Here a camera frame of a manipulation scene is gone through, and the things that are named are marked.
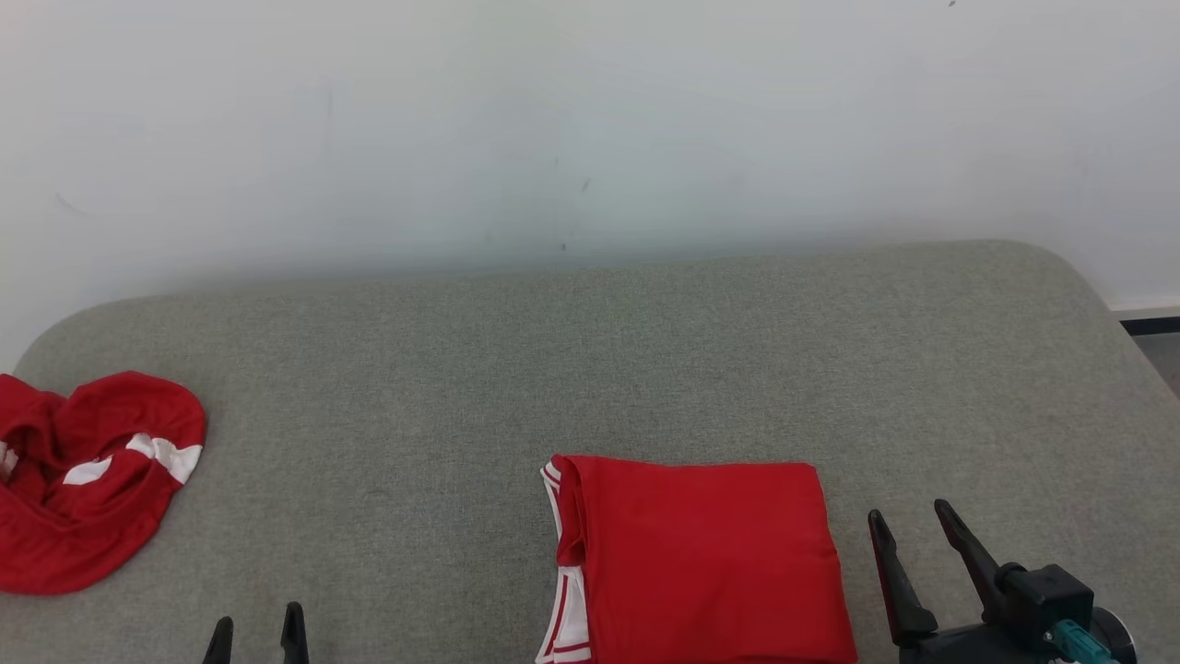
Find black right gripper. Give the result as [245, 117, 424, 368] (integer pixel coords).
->
[867, 499, 1137, 664]

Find red basketball jersey number 23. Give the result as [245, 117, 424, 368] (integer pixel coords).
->
[537, 454, 860, 664]

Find crumpled red shorts white stripes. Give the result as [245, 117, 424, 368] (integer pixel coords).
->
[0, 371, 207, 596]

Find grey fabric mat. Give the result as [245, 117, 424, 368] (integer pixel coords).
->
[0, 240, 1180, 664]

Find teal cable connector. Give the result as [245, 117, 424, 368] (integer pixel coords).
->
[1051, 620, 1103, 663]

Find white wall baseboard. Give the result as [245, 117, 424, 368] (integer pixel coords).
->
[1109, 305, 1180, 336]

